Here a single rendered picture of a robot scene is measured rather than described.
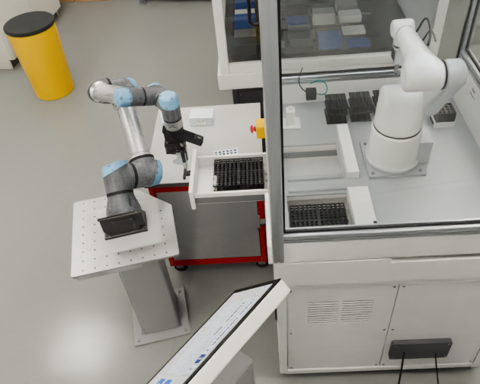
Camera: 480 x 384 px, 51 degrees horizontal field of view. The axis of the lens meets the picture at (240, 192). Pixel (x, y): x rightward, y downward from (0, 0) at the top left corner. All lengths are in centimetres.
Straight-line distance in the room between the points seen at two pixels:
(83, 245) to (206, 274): 95
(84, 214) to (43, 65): 237
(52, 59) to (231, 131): 228
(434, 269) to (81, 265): 139
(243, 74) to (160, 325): 144
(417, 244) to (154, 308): 138
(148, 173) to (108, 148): 178
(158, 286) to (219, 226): 46
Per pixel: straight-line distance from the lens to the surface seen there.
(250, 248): 280
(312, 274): 188
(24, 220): 368
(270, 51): 126
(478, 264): 200
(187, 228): 268
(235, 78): 287
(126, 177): 220
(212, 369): 135
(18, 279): 335
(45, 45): 452
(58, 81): 469
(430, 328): 234
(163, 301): 259
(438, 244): 186
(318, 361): 249
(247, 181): 216
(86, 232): 233
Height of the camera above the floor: 239
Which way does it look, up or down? 44 degrees down
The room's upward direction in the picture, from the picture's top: 6 degrees counter-clockwise
